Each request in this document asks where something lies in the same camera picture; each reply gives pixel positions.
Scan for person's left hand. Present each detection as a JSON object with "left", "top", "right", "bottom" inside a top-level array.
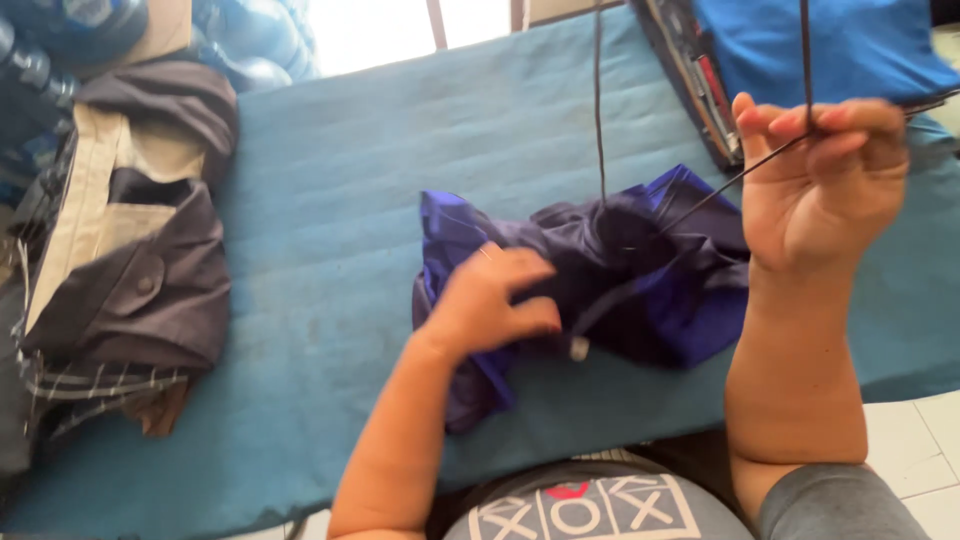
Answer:
[{"left": 417, "top": 244, "right": 563, "bottom": 363}]

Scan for person's right hand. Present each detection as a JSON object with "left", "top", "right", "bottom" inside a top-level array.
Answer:
[{"left": 730, "top": 91, "right": 912, "bottom": 273}]

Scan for navy and blue garment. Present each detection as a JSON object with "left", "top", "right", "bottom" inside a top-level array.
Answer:
[{"left": 411, "top": 163, "right": 753, "bottom": 436}]

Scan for black drawstring cord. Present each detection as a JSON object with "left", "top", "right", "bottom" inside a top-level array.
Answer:
[{"left": 567, "top": 0, "right": 948, "bottom": 363}]

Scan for teal padded table cover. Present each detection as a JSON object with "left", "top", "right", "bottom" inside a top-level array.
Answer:
[{"left": 0, "top": 3, "right": 960, "bottom": 538}]

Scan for folded bright blue cloth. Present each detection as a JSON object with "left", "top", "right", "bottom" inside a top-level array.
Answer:
[{"left": 688, "top": 0, "right": 960, "bottom": 108}]

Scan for black open case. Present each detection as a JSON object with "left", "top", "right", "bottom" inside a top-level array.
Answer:
[{"left": 628, "top": 0, "right": 745, "bottom": 172}]

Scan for person's grey printed shirt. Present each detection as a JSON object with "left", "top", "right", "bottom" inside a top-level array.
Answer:
[{"left": 441, "top": 450, "right": 933, "bottom": 540}]

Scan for brown and beige jacket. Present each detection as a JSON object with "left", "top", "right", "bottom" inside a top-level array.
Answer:
[{"left": 21, "top": 60, "right": 241, "bottom": 378}]

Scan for large blue water jugs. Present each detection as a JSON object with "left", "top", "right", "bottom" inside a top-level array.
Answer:
[{"left": 189, "top": 0, "right": 322, "bottom": 93}]

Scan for grey plaid cloth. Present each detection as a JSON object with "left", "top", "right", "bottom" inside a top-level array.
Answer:
[{"left": 13, "top": 358, "right": 190, "bottom": 445}]

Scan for cardboard box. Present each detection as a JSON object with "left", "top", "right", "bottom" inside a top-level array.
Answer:
[{"left": 112, "top": 0, "right": 195, "bottom": 70}]

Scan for group of blue water bottles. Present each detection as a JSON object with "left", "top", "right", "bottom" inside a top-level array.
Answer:
[{"left": 0, "top": 0, "right": 151, "bottom": 207}]

